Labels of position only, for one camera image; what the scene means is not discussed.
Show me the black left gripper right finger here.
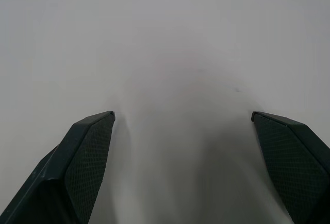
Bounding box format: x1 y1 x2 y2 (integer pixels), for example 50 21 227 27
251 111 330 224

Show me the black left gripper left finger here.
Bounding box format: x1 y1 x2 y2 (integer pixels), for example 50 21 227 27
0 111 116 224

